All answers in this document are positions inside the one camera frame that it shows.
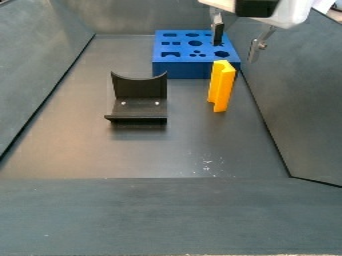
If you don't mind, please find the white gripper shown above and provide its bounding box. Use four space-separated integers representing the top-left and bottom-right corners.
197 0 318 65

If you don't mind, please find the yellow arch block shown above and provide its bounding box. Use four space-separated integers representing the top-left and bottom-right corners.
207 60 237 113

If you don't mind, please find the blue foam shape board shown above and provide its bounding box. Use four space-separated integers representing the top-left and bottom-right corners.
153 30 241 79

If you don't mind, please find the black curved stand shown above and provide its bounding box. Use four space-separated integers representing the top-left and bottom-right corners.
104 73 169 124

